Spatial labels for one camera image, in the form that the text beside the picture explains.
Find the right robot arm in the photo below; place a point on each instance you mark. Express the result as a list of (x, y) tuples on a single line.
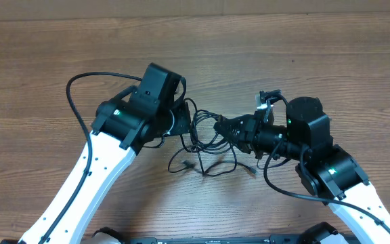
[(300, 130)]

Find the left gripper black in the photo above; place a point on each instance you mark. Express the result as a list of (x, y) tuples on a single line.
[(182, 125)]

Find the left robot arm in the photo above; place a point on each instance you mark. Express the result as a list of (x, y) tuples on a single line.
[(123, 126)]

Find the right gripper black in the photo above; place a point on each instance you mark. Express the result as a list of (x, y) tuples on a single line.
[(244, 138)]

